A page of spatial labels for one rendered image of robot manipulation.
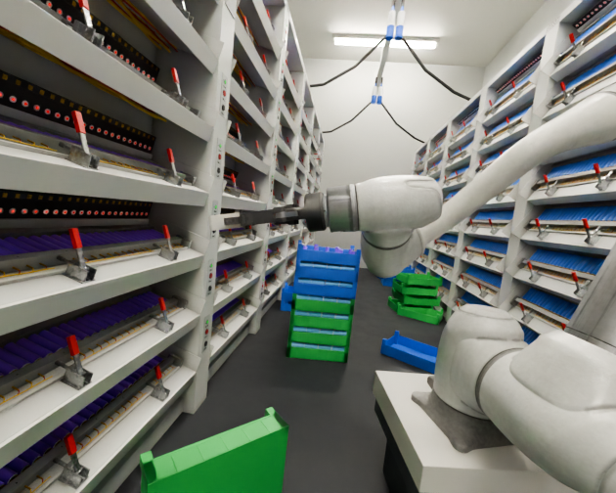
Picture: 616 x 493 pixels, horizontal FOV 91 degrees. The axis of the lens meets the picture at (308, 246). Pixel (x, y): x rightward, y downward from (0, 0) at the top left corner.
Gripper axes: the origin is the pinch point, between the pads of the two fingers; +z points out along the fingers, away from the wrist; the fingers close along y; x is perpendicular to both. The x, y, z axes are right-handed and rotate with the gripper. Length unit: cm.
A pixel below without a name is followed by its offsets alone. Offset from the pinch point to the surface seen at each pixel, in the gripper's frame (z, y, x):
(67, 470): 31, -13, -43
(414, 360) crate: -52, 92, -76
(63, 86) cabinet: 32.4, 0.9, 31.8
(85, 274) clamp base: 20.8, -13.2, -6.7
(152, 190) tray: 17.5, 3.5, 8.6
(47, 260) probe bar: 26.6, -14.1, -3.8
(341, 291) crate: -19, 83, -36
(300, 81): -1, 171, 101
